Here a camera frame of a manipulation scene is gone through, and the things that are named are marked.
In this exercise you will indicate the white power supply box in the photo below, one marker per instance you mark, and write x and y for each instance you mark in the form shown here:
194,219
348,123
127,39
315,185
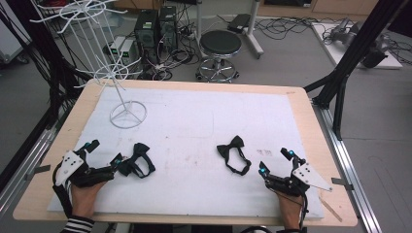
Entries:
129,50
116,47

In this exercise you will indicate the flat black box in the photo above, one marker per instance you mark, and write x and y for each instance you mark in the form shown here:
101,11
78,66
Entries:
239,22

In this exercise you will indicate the white metal stand leg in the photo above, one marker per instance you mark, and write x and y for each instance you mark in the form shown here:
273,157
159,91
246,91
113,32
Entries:
254,35

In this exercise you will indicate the thin wooden stick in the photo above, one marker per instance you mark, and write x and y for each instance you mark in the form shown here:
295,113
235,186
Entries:
330,208

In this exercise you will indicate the white foam mat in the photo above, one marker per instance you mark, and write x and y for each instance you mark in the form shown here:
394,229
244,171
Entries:
194,129

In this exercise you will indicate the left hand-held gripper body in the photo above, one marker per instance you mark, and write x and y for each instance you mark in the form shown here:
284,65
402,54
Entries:
69,165

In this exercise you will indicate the large black computer tower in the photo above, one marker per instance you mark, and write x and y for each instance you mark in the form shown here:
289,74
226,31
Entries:
146,32

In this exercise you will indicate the long aluminium rail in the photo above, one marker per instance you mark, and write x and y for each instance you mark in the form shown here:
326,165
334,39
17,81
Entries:
350,174

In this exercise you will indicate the black robot device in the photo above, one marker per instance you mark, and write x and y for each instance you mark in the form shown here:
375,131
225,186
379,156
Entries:
374,53

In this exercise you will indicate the person's right hand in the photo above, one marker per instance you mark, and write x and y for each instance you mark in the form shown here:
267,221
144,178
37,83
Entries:
291,210

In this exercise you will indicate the grey metal clamp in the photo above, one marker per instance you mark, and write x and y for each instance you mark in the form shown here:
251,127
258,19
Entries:
38,171
342,183

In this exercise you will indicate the white floor platform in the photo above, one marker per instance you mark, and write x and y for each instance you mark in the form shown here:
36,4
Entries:
336,55

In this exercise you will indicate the aluminium rail beside frame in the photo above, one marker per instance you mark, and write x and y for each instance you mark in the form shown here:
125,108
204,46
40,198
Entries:
29,161

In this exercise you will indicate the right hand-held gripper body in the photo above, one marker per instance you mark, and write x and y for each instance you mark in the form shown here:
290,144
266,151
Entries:
307,176

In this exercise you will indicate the person's left hand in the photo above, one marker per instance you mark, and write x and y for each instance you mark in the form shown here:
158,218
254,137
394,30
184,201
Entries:
83,200

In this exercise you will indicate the slim black computer tower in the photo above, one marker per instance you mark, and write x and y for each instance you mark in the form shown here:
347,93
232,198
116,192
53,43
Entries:
168,27

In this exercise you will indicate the black frame strut with foot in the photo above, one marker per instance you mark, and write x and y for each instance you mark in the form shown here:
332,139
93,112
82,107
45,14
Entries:
350,61

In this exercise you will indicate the grey robot device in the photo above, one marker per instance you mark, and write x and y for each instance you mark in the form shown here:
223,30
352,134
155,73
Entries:
345,30

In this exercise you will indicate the black round stool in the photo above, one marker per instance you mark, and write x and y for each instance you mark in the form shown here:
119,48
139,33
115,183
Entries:
220,42

